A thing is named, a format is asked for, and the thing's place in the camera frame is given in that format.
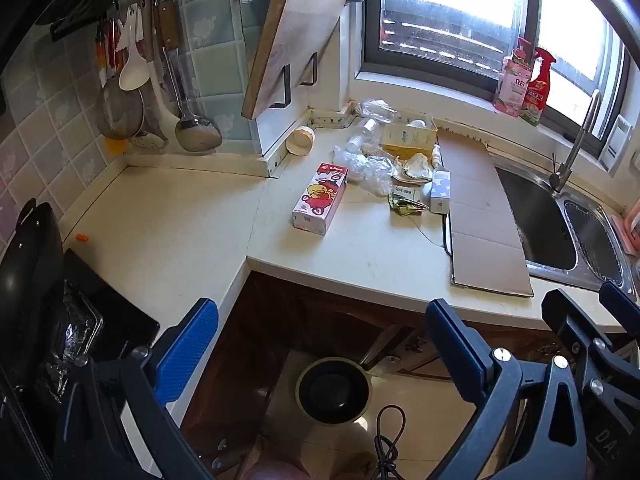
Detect wooden cabinet drawer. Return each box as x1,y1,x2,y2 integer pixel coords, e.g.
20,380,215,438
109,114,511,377
180,420,266,480

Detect round cream trash bin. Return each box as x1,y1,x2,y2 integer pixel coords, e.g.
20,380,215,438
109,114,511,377
295,356,375,423

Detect pink pants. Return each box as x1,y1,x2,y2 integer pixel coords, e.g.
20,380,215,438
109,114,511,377
247,460,306,480

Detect pink sponge holder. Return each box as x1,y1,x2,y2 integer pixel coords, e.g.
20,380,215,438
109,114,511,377
610,212,640,253

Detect clear plastic bag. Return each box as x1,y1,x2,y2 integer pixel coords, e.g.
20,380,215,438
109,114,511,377
332,145,396,196

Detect wooden cutting board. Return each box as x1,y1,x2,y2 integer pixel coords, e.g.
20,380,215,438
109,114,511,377
241,0,347,120

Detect cardboard sheet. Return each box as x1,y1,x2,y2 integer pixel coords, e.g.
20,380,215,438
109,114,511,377
435,130,534,298

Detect clear plastic wrapping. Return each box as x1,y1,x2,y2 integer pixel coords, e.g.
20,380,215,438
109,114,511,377
354,99,403,123

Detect white rice paddle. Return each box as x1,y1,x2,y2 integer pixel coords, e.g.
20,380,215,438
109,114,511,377
118,2,151,92

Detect pink detergent bottle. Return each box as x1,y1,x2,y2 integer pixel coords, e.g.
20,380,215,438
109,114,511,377
493,37,533,118

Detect metal mesh strainer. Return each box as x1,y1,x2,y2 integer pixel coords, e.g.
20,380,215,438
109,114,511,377
95,20,146,141

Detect black glass stove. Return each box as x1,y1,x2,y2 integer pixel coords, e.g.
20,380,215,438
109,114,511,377
50,247,161,361

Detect stainless steel sink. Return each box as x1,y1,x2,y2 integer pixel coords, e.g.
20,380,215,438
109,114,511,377
492,165,638,293

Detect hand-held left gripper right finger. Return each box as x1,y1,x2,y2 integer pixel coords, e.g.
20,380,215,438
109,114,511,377
425,298,588,480

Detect black cable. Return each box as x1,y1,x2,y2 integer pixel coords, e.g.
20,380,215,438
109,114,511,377
372,405,407,480

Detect foil stove liner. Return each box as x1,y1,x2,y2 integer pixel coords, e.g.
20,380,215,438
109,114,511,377
47,280,103,396

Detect green wrapper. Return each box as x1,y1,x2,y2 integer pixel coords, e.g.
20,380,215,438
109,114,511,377
390,194,431,217

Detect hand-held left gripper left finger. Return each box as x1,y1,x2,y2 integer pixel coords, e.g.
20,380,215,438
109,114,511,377
52,297,221,480

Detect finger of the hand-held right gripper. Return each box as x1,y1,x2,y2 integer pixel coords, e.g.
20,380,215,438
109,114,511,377
541,287,626,401
599,281,640,351

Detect steel faucet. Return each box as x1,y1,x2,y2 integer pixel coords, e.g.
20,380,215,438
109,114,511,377
549,89,603,193

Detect clear plastic bottle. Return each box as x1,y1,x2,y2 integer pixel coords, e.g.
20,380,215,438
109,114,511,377
347,117,381,153

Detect wooden cabinet door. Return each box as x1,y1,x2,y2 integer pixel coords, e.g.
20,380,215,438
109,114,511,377
287,280,416,361
400,327,566,383
180,270,301,466

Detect black wok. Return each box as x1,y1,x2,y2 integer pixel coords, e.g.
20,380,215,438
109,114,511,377
0,199,66,391

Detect black hanging rail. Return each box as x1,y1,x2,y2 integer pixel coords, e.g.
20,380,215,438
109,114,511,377
50,0,181,43

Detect metal ladle wooden handle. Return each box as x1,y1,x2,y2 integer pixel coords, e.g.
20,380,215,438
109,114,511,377
155,0,223,152

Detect dark framed window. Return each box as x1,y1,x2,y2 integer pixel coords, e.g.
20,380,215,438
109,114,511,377
362,0,631,156

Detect wire drain basket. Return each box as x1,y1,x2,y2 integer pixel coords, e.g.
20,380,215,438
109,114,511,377
564,200,628,283

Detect small white patterned box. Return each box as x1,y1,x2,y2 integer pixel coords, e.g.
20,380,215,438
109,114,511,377
430,170,452,213

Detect yellow cardboard box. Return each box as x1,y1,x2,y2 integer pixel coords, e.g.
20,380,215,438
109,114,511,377
381,119,439,158

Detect red handled utensil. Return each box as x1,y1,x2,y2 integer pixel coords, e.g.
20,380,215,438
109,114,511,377
95,20,126,86

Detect red spray bottle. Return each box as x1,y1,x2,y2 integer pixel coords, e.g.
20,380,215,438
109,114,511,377
520,46,557,127

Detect white paper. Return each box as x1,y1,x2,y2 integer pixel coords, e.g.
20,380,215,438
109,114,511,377
392,152,435,183

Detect paper cup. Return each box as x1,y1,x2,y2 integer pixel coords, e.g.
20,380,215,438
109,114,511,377
285,126,316,157

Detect red cartoon carton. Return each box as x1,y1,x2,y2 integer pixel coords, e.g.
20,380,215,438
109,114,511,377
291,161,349,236

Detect black wire wall rack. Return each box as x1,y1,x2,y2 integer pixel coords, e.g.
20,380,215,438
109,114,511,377
216,0,333,109

